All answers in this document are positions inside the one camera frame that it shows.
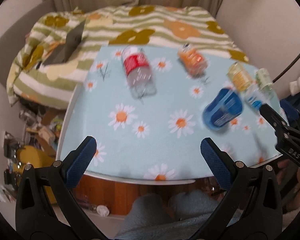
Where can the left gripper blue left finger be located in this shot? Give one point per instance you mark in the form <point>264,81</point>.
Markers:
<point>78,160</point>

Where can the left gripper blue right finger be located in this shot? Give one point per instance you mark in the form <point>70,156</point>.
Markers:
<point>218,162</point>

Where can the blue cut bottle cup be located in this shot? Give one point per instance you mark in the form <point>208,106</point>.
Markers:
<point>226,106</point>

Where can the pale green label bottle cup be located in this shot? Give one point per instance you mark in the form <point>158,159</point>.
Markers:
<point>264,83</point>

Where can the yellow label bottle cup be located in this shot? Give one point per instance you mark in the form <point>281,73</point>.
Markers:
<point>240,78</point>

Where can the orange label bottle cup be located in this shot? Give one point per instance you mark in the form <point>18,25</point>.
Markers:
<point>194,62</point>

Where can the red label water bottle cup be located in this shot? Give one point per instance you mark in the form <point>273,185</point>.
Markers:
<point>138,72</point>

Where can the right hand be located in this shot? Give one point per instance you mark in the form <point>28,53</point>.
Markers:
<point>288,179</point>

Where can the daisy print blue tablecloth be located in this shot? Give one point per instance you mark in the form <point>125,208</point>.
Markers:
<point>107,70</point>

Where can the striped flower blanket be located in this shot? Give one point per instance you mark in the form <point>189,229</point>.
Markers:
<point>155,25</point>

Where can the dark grey laptop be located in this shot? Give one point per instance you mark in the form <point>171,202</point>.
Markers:
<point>59,52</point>

